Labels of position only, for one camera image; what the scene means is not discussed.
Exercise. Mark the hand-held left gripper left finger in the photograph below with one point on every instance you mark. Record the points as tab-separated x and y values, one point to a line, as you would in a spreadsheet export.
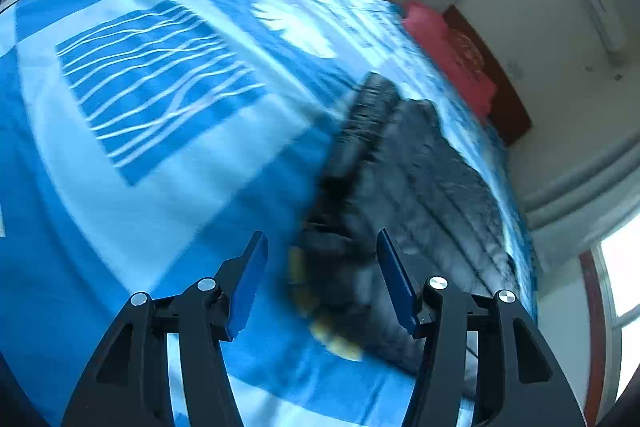
247	287

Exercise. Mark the window with wooden sill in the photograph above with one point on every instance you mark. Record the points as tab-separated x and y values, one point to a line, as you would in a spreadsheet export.
617	287

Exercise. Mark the grey curtain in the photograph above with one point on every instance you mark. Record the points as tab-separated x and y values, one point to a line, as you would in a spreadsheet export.
580	202

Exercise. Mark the black puffer jacket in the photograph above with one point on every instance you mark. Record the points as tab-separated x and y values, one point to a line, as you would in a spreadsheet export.
425	187

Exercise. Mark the red pillow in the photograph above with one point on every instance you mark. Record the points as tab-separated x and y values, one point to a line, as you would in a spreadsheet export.
435	37

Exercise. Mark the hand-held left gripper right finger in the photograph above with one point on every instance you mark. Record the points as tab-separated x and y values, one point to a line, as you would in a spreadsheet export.
397	282

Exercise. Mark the wooden headboard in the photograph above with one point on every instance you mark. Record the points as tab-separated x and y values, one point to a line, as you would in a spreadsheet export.
510	117

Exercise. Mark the small brown printed cushion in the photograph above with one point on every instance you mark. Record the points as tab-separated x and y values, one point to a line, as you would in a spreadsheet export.
467	52

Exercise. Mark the blue patterned bed sheet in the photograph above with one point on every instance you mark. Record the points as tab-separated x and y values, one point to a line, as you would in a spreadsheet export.
125	207

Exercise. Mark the white air conditioner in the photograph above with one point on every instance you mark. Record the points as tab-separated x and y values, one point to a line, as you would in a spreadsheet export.
595	2

